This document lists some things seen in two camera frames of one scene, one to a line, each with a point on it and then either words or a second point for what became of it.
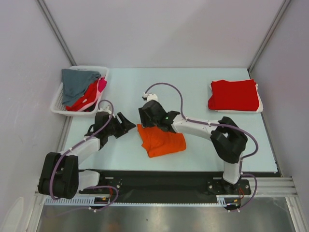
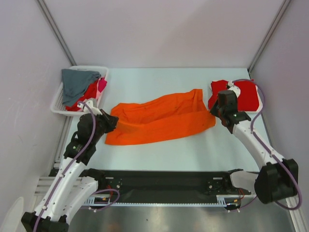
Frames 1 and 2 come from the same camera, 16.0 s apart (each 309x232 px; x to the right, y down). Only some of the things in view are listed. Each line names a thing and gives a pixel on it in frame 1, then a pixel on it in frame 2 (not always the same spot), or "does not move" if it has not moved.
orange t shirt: (156, 142) to (160, 116)
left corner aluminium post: (57, 33) does not move
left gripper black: (123, 127) does not move
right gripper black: (147, 119) to (217, 112)
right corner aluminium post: (284, 7) does not move
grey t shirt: (75, 84) does not move
